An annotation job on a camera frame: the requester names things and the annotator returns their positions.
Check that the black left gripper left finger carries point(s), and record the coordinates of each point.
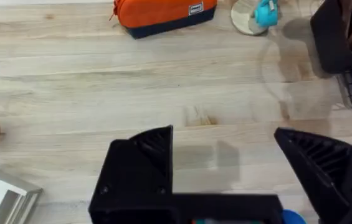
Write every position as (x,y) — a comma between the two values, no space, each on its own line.
(138,174)

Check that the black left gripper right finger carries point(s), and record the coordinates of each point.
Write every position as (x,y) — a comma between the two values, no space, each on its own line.
(328,174)

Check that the blue plastic cup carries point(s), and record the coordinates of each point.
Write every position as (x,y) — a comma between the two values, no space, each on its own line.
(294,217)

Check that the teal cup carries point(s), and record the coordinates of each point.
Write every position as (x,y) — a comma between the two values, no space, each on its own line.
(266,14)

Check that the orange and navy zip bag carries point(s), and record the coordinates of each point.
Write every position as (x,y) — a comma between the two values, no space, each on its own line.
(163,15)

